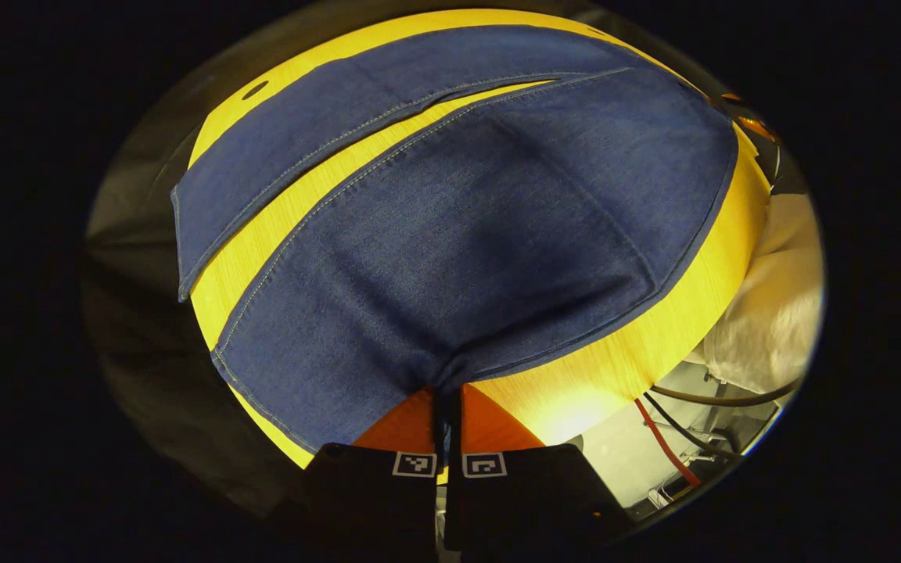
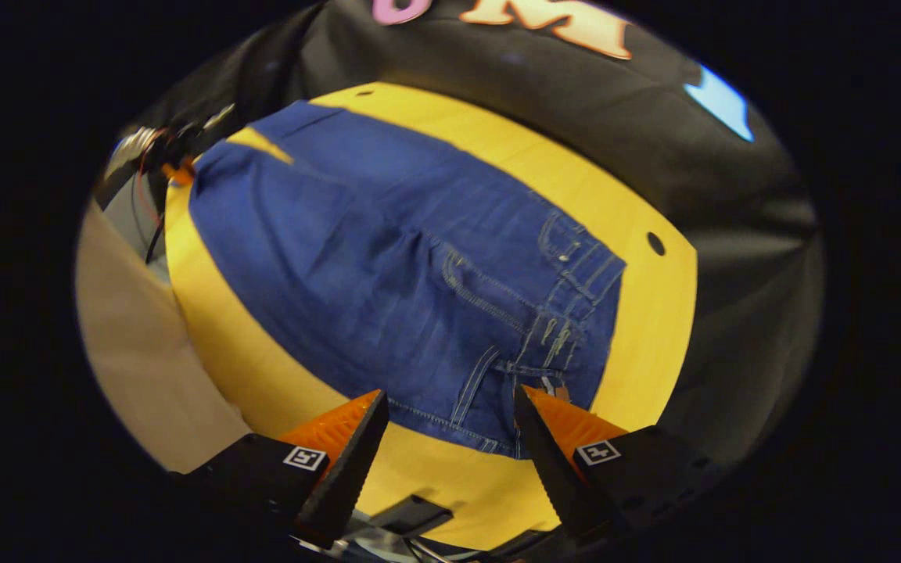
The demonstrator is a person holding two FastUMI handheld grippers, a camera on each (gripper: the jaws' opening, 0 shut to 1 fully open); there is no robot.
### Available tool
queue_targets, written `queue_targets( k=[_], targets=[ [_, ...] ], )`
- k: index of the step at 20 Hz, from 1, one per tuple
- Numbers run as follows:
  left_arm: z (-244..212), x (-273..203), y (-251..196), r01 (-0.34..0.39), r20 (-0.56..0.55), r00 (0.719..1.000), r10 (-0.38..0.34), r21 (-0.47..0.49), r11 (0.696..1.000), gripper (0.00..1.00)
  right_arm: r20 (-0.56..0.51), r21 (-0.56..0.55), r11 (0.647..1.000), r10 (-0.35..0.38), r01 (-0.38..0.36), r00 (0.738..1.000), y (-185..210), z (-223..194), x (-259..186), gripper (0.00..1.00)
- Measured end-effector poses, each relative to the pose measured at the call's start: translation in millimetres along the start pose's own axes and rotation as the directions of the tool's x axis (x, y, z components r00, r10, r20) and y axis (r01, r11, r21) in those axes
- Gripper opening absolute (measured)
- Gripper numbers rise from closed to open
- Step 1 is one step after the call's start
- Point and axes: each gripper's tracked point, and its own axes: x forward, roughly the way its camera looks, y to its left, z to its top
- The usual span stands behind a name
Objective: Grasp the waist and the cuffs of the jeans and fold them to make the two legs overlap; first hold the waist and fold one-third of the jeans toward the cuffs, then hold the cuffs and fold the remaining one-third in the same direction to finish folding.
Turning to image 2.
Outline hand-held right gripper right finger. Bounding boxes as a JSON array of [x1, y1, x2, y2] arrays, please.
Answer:
[[513, 383, 727, 544]]

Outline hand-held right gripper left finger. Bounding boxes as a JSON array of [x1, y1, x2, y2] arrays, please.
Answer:
[[177, 389, 391, 550]]

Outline blue denim jeans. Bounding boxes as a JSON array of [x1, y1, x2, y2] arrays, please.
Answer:
[[188, 100, 627, 461]]

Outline black backdrop cloth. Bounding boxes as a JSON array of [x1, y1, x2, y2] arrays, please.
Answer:
[[99, 0, 825, 470]]

